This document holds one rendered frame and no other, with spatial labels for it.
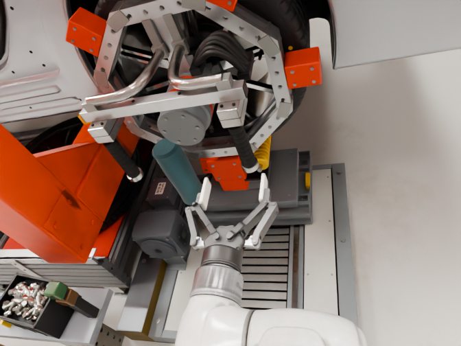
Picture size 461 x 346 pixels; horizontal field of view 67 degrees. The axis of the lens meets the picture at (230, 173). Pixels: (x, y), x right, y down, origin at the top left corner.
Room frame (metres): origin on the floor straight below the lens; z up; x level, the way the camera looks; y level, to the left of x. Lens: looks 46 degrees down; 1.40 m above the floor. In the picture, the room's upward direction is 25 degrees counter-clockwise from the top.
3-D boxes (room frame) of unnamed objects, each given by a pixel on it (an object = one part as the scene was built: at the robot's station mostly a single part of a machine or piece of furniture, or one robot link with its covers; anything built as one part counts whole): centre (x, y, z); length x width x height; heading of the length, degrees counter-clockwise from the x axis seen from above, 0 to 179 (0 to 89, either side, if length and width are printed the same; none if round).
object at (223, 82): (0.75, -0.04, 1.03); 0.19 x 0.18 x 0.11; 153
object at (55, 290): (0.60, 0.57, 0.64); 0.04 x 0.04 x 0.04; 63
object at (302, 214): (1.06, -0.08, 0.13); 0.50 x 0.36 x 0.10; 63
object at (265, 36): (0.90, -0.01, 0.85); 0.54 x 0.07 x 0.54; 63
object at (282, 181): (1.06, -0.08, 0.32); 0.40 x 0.30 x 0.28; 63
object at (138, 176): (0.77, 0.25, 0.83); 0.04 x 0.04 x 0.16
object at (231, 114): (0.65, -0.07, 0.93); 0.09 x 0.05 x 0.05; 153
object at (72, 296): (0.60, 0.57, 0.59); 0.04 x 0.04 x 0.04; 63
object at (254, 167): (0.62, -0.05, 0.83); 0.04 x 0.04 x 0.16
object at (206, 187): (0.52, 0.07, 0.83); 0.07 x 0.01 x 0.03; 153
